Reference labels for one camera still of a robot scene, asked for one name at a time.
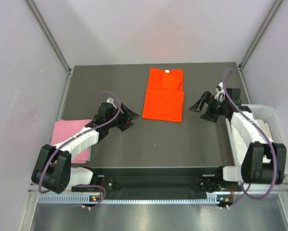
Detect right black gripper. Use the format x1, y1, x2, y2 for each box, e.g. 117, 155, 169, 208
188, 91, 227, 123

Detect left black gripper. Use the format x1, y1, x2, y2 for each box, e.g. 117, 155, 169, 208
107, 103, 140, 131

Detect orange t-shirt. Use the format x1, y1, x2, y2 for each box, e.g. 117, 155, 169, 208
142, 68, 184, 122

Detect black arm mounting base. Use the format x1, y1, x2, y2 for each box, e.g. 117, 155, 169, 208
71, 166, 233, 194

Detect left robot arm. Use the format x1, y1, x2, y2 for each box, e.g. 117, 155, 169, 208
31, 100, 140, 194

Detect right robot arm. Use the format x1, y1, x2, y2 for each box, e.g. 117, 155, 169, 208
190, 87, 287, 191

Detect folded light blue t-shirt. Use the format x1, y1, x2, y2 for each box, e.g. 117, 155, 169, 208
88, 146, 93, 161

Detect white t-shirt in basket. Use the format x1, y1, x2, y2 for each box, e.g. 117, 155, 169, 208
230, 119, 273, 166

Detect folded pink t-shirt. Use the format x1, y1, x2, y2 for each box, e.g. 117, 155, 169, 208
50, 119, 92, 164

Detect white plastic basket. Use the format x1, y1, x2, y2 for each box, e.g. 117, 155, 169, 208
225, 104, 288, 174

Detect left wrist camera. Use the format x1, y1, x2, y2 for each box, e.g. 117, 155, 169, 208
106, 97, 117, 109

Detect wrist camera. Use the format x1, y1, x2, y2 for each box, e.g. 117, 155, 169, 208
214, 82, 225, 102
106, 97, 117, 109

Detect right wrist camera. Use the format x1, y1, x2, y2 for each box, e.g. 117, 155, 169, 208
214, 82, 225, 102

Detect slotted cable duct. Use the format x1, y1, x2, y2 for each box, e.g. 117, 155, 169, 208
38, 194, 230, 205

